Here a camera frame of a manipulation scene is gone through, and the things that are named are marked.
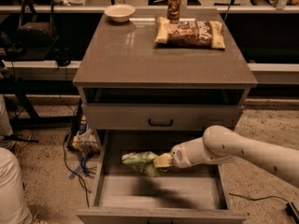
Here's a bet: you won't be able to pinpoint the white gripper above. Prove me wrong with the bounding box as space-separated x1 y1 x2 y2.
153 138 218 168

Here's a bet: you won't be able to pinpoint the green jalapeno chip bag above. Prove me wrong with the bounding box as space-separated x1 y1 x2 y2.
121 151 166 177

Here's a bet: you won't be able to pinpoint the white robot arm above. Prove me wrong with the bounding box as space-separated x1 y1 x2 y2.
153 125 299 187

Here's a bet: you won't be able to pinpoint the open grey middle drawer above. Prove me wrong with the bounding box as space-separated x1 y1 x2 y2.
78 131 246 224

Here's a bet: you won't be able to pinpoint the grey drawer cabinet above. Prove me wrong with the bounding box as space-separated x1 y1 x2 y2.
72 7 259 224

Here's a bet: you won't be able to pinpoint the closed grey top drawer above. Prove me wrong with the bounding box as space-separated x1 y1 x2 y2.
82 104 243 132

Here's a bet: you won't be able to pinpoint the brown sea salt chip bag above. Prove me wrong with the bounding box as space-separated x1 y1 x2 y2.
155 17 225 49

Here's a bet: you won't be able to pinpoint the snack bags on floor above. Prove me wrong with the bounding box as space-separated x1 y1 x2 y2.
72 129 100 154

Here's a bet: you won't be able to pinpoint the blue bottle on floor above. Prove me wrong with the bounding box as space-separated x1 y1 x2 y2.
78 118 87 135

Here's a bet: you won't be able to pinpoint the black headphones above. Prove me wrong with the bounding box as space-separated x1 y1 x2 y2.
53 48 72 67

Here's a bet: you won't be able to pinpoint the white ceramic bowl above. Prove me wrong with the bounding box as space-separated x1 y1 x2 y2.
104 4 135 22

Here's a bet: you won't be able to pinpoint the person leg in beige trousers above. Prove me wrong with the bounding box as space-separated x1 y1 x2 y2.
0 95 34 224

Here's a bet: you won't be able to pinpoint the brown drink can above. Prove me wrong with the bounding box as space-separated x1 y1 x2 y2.
167 0 181 20

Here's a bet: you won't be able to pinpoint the black drawer handle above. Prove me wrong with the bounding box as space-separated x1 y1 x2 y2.
148 119 174 127

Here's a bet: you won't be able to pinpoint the black floor cables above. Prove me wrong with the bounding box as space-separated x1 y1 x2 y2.
62 103 97 208

